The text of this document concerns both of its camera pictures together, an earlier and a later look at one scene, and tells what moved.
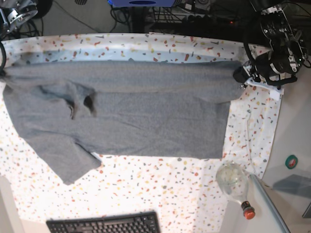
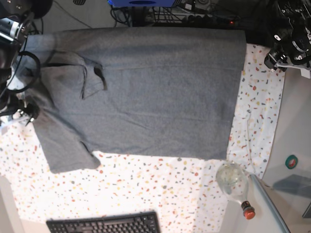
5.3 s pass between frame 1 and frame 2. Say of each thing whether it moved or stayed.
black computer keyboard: stayed
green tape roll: stayed
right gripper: moved
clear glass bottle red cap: stayed
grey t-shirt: moved
